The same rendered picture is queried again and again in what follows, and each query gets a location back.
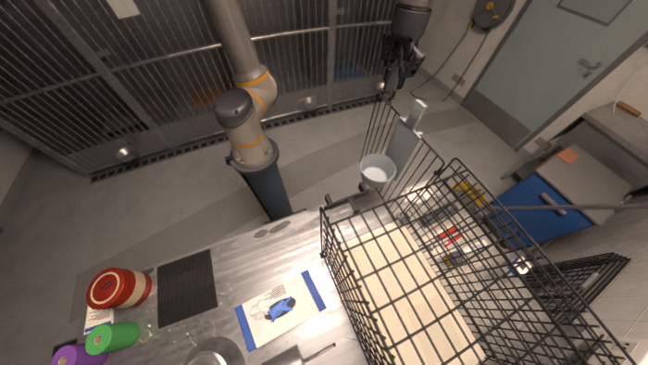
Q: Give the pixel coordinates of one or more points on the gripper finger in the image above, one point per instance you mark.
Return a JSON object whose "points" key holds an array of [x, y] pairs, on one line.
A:
{"points": [[386, 83], [397, 82]]}

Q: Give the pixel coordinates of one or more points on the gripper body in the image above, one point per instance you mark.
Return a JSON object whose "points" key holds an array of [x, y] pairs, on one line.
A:
{"points": [[403, 53]]}

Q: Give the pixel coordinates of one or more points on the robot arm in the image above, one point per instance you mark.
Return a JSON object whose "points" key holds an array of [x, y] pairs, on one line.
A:
{"points": [[245, 86]]}

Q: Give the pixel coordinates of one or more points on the blue kennel mat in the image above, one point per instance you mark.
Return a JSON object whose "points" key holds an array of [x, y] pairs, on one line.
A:
{"points": [[348, 71]]}

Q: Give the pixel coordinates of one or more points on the pale blue door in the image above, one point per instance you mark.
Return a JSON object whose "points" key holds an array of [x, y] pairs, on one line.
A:
{"points": [[547, 66]]}

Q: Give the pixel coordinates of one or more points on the orange kennel mat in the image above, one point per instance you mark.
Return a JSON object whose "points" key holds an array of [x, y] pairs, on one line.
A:
{"points": [[207, 96]]}

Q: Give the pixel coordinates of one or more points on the cream crate floor pad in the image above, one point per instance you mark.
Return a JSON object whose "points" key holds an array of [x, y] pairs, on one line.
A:
{"points": [[405, 304]]}

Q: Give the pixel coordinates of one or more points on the black ribbed mat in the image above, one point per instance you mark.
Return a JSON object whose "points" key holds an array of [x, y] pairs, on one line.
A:
{"points": [[186, 288]]}

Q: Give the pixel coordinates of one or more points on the steel bowl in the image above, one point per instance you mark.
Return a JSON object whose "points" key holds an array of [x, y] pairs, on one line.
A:
{"points": [[215, 353]]}

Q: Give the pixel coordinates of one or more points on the yellow object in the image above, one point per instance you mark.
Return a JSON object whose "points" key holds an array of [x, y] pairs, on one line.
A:
{"points": [[468, 193]]}

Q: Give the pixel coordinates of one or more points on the red object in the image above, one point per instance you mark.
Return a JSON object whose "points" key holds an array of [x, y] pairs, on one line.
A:
{"points": [[449, 236]]}

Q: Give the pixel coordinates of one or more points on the orange paper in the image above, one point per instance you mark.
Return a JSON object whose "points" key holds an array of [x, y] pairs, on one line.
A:
{"points": [[568, 155]]}

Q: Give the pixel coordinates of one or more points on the dark floor drain grate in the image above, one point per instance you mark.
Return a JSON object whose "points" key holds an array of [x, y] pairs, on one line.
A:
{"points": [[192, 144]]}

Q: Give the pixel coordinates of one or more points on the blue and grey cart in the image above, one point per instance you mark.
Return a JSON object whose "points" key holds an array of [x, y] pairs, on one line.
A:
{"points": [[562, 202]]}

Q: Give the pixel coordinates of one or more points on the grey pole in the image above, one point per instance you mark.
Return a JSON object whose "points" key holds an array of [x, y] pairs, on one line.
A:
{"points": [[582, 206]]}

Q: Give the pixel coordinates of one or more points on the grey counter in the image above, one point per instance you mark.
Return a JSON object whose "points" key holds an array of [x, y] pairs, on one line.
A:
{"points": [[620, 137]]}

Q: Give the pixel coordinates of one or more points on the white sheet with blue edges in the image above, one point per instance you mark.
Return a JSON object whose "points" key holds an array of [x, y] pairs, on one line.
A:
{"points": [[281, 309]]}

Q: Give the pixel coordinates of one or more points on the white paper sign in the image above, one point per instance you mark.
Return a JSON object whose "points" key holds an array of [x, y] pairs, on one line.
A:
{"points": [[123, 7]]}

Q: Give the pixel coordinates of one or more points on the red and cream round tin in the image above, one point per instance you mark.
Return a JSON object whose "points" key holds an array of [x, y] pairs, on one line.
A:
{"points": [[114, 289]]}

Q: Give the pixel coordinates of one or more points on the green roll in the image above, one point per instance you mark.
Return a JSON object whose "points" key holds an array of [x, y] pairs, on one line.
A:
{"points": [[114, 337]]}

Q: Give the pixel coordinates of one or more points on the small white printed card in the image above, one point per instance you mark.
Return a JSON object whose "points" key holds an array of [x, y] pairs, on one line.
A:
{"points": [[96, 320]]}

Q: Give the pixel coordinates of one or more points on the purple roll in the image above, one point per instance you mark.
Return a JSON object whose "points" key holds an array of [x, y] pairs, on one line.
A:
{"points": [[76, 355]]}

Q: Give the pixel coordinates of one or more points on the grey wall socket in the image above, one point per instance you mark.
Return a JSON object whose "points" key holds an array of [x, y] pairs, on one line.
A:
{"points": [[458, 79]]}

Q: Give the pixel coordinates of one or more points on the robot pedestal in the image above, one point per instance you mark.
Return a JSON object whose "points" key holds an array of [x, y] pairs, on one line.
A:
{"points": [[267, 190]]}

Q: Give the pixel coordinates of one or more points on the grey barred kennel wall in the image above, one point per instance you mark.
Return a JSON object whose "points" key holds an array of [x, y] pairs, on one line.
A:
{"points": [[126, 66]]}

